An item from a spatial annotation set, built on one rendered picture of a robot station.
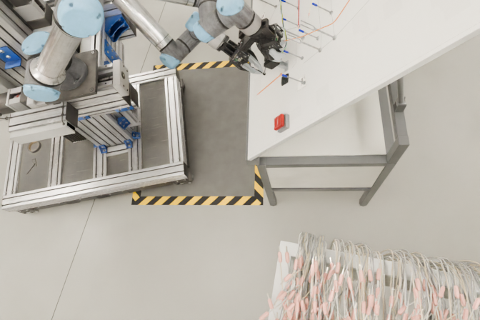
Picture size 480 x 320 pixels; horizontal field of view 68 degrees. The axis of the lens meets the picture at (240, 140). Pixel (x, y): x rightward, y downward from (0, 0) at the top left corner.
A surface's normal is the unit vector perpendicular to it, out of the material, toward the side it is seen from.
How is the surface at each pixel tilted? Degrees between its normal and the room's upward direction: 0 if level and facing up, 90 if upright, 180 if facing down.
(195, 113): 0
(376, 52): 52
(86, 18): 85
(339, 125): 0
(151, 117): 0
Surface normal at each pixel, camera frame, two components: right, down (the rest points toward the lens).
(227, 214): -0.15, -0.40
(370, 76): -0.88, -0.22
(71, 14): 0.23, 0.84
